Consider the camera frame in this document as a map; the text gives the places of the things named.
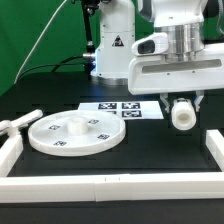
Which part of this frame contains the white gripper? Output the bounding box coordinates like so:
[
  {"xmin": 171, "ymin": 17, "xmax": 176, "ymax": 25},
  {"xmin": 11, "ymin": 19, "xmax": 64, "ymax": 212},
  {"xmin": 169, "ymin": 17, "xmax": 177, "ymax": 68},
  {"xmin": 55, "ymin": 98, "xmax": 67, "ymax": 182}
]
[{"xmin": 128, "ymin": 43, "xmax": 224, "ymax": 112}]

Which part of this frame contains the white round table top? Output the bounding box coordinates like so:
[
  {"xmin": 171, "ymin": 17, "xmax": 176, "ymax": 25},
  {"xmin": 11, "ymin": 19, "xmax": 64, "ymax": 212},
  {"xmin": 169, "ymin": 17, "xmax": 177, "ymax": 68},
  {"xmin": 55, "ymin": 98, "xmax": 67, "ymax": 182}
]
[{"xmin": 28, "ymin": 110, "xmax": 126, "ymax": 157}]

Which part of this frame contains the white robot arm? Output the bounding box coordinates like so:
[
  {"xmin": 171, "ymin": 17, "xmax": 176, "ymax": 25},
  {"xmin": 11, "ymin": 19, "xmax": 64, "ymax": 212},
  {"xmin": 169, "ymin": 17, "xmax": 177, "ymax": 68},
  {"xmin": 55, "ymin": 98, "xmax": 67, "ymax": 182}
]
[{"xmin": 91, "ymin": 0, "xmax": 224, "ymax": 105}]

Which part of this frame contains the white paper marker sheet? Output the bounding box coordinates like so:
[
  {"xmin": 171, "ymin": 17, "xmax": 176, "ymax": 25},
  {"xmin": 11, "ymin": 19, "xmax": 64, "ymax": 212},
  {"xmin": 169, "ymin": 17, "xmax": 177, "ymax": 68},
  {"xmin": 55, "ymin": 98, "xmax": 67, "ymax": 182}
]
[{"xmin": 78, "ymin": 101, "xmax": 163, "ymax": 120}]

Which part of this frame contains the white rod part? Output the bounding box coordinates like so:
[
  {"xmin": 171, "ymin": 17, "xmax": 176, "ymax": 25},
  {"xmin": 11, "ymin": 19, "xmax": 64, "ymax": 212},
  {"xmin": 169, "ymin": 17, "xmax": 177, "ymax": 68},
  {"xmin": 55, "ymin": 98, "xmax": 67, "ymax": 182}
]
[{"xmin": 0, "ymin": 109, "xmax": 43, "ymax": 136}]

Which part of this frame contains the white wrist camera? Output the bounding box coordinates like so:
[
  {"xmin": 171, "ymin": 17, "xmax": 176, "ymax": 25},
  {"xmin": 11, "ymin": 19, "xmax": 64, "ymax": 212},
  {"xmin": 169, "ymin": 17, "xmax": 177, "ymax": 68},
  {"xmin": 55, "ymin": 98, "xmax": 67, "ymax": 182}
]
[{"xmin": 132, "ymin": 32, "xmax": 169, "ymax": 56}]

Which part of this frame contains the white front frame bar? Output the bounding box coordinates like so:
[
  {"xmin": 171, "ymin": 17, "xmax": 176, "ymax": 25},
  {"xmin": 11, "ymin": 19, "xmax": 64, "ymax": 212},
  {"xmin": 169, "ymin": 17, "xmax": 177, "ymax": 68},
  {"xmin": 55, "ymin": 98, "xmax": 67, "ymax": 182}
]
[{"xmin": 0, "ymin": 172, "xmax": 224, "ymax": 203}]

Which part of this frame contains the black cable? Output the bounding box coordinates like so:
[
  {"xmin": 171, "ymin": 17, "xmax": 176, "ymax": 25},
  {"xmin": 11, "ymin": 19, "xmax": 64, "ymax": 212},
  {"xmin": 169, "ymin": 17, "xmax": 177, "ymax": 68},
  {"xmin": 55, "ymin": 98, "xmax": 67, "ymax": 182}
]
[{"xmin": 16, "ymin": 55, "xmax": 88, "ymax": 83}]

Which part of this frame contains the black camera stand pole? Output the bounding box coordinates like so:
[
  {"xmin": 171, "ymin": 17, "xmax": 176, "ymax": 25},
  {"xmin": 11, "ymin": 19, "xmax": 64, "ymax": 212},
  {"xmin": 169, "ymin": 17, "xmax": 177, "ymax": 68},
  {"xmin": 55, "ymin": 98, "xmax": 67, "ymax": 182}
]
[{"xmin": 71, "ymin": 0, "xmax": 100, "ymax": 74}]

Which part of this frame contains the white cable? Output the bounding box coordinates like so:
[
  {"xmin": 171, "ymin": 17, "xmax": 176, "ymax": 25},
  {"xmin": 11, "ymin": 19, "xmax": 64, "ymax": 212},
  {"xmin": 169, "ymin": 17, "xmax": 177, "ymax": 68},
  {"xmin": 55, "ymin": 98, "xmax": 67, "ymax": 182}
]
[{"xmin": 13, "ymin": 0, "xmax": 69, "ymax": 85}]

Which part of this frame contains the white left frame bar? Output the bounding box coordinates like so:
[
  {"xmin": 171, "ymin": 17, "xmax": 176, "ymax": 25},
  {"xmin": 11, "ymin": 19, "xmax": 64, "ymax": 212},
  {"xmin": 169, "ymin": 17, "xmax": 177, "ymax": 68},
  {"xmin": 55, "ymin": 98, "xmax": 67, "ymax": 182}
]
[{"xmin": 0, "ymin": 135, "xmax": 23, "ymax": 177}]

